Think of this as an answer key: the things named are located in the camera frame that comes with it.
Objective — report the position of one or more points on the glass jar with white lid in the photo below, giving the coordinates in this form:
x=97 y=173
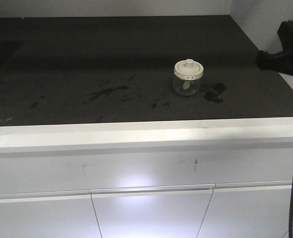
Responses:
x=188 y=74

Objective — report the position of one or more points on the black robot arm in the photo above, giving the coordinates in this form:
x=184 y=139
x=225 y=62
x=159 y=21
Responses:
x=281 y=62

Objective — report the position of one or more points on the white fume hood cabinet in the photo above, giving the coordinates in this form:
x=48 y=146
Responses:
x=95 y=142

